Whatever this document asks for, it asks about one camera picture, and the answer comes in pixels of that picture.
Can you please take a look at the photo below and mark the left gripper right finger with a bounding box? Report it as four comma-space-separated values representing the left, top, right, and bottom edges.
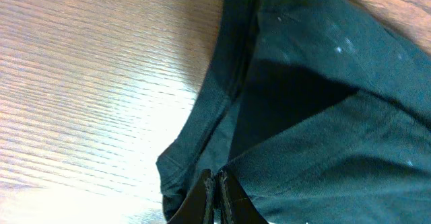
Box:
218, 170, 269, 224

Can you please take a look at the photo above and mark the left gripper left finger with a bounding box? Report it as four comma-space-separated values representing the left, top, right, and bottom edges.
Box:
167, 169, 216, 224

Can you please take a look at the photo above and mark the dark teal t-shirt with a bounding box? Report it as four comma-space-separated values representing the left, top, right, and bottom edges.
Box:
156, 0, 430, 223

